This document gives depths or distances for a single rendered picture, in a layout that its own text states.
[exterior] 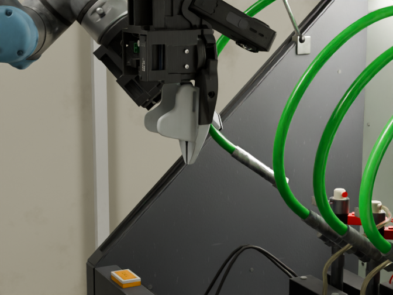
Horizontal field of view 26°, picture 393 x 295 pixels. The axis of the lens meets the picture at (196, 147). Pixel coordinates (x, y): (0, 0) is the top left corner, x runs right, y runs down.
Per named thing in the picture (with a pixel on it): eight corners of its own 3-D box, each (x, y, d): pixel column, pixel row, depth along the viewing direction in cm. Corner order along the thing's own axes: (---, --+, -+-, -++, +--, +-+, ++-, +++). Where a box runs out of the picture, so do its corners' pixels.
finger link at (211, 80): (183, 120, 94) (183, 42, 93) (198, 119, 95) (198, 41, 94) (203, 127, 90) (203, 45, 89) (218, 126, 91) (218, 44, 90)
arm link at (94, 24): (124, -3, 131) (111, -15, 123) (143, 19, 131) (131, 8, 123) (89, 31, 132) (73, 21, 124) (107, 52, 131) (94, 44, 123)
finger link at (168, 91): (139, 162, 96) (138, 81, 94) (186, 157, 99) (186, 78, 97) (150, 167, 93) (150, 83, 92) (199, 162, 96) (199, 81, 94)
